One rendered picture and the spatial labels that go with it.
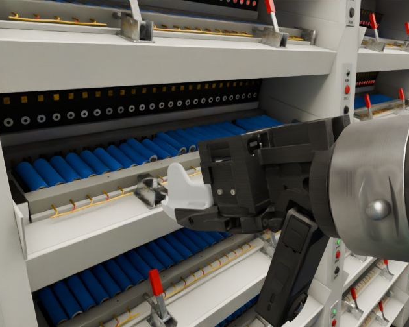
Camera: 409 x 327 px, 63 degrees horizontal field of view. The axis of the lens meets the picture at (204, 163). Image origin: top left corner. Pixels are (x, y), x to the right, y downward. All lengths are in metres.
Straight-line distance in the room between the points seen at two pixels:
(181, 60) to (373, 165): 0.28
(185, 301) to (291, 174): 0.36
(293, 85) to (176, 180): 0.51
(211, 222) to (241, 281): 0.34
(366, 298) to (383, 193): 1.11
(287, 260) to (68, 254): 0.22
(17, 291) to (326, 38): 0.66
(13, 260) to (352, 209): 0.29
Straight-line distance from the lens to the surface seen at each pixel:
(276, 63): 0.58
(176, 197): 0.34
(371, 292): 1.34
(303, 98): 0.78
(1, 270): 0.36
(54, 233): 0.39
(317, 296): 0.92
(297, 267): 0.27
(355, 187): 0.20
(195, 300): 0.57
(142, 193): 0.43
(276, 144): 0.28
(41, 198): 0.40
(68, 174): 0.45
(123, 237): 0.41
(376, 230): 0.21
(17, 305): 0.38
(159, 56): 0.40
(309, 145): 0.24
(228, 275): 0.62
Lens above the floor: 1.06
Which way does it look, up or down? 14 degrees down
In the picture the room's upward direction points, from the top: 3 degrees counter-clockwise
